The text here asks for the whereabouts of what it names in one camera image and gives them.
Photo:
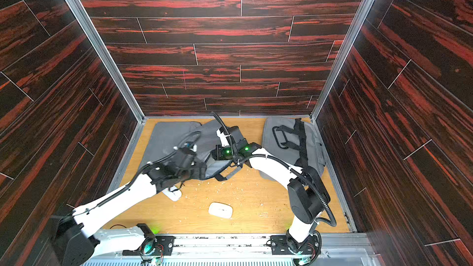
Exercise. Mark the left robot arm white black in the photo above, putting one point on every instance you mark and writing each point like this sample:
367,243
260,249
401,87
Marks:
80,236

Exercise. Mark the grey bag with straps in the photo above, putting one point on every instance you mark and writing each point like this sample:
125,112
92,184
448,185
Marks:
295,142

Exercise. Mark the left aluminium corner post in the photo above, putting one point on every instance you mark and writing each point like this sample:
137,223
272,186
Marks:
99,46

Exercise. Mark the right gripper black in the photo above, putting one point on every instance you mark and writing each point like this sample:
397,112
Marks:
216,153

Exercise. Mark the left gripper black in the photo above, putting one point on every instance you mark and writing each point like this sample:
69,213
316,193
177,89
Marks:
198,173

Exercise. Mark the aluminium corner post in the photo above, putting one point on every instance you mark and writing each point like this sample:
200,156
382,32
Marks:
353,31
99,46

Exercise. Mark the right aluminium corner post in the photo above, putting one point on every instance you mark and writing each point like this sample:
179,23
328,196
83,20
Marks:
353,31

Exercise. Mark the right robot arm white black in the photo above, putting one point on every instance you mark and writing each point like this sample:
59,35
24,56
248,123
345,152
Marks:
308,198

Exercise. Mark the grey laptop sleeve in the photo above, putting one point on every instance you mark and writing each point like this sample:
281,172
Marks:
205,144

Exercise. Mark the white mouse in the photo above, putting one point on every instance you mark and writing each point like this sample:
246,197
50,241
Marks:
172,194
220,210

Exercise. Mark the front aluminium rail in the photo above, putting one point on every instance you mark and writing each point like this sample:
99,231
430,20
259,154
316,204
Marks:
249,250

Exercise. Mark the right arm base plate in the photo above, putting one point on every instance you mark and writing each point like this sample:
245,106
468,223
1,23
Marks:
280,246

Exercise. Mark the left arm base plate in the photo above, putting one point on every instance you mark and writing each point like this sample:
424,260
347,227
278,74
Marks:
159,245

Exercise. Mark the left grey laptop bag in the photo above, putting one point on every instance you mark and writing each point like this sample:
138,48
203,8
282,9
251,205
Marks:
165,137

